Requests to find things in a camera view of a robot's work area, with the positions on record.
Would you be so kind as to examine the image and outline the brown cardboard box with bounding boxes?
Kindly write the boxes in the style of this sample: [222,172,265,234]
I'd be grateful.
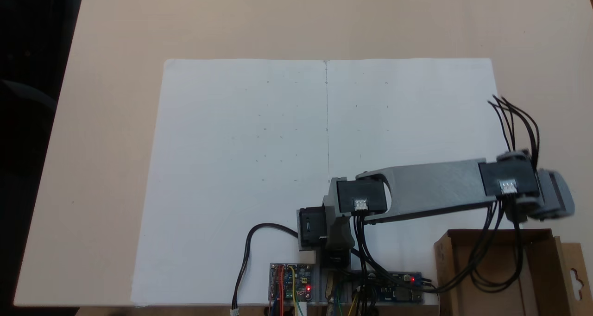
[434,228,588,316]

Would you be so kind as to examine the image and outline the blue circuit board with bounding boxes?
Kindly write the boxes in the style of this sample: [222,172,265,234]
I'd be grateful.
[366,271,425,304]

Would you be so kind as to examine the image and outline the white paper sheet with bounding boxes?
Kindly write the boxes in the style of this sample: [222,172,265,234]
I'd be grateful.
[130,58,510,307]

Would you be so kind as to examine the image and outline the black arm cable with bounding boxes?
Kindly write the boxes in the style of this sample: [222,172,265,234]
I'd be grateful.
[487,95,541,169]
[468,196,525,294]
[353,213,439,294]

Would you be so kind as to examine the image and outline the yellow jumper wire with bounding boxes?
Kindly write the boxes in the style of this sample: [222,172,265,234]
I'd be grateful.
[287,265,305,316]

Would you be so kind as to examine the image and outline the circuit board with coloured wires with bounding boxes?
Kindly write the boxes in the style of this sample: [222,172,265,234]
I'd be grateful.
[268,262,314,304]

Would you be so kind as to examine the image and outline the red jumper wire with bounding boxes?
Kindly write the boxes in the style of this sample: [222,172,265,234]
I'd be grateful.
[276,265,285,316]

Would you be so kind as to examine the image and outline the black power cable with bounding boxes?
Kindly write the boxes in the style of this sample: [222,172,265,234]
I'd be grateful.
[231,223,300,316]

